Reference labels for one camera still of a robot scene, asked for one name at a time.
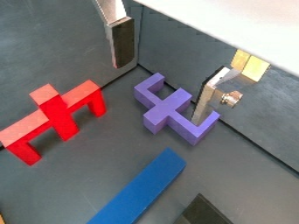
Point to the black block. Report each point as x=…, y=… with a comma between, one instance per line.
x=201, y=212

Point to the red interlocking block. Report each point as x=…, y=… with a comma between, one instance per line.
x=53, y=115

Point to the yellow slotted board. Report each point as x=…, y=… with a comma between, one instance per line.
x=250, y=65

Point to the blue long bar block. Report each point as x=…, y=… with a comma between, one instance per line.
x=126, y=208

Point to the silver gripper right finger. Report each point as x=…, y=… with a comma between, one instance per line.
x=217, y=93

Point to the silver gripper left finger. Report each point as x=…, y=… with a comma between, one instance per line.
x=121, y=30

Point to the purple interlocking block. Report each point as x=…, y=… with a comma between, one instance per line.
x=165, y=112

